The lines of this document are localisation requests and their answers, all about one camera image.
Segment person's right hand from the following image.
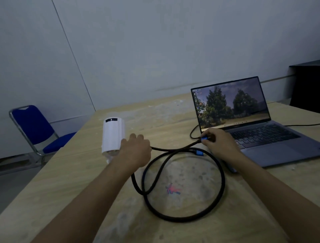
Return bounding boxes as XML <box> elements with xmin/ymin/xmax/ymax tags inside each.
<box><xmin>201</xmin><ymin>128</ymin><xmax>242</xmax><ymax>166</ymax></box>

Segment person's left hand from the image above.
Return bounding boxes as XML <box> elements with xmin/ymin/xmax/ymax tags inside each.
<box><xmin>117</xmin><ymin>133</ymin><xmax>152</xmax><ymax>169</ymax></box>

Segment black braided cable blue plugs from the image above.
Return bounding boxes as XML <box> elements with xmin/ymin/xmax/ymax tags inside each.
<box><xmin>131</xmin><ymin>136</ymin><xmax>226</xmax><ymax>223</ymax></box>

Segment person's left forearm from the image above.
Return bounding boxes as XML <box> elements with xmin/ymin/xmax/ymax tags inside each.
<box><xmin>30</xmin><ymin>157</ymin><xmax>137</xmax><ymax>243</ymax></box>

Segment person's right forearm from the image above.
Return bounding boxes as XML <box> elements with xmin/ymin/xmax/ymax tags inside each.
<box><xmin>229</xmin><ymin>153</ymin><xmax>320</xmax><ymax>243</ymax></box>

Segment white cylindrical projector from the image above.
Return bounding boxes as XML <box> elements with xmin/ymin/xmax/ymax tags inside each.
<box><xmin>101</xmin><ymin>117</ymin><xmax>126</xmax><ymax>165</ymax></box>

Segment grey open laptop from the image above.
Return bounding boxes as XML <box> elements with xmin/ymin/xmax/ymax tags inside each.
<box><xmin>191</xmin><ymin>76</ymin><xmax>320</xmax><ymax>174</ymax></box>

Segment black cabinet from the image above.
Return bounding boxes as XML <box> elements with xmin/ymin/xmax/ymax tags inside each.
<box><xmin>289</xmin><ymin>60</ymin><xmax>320</xmax><ymax>114</ymax></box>

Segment blue padded metal chair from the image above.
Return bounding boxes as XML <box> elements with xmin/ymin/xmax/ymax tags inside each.
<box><xmin>9</xmin><ymin>105</ymin><xmax>77</xmax><ymax>161</ymax></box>

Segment thin black power cable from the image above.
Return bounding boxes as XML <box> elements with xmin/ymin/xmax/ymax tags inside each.
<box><xmin>189</xmin><ymin>123</ymin><xmax>320</xmax><ymax>140</ymax></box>

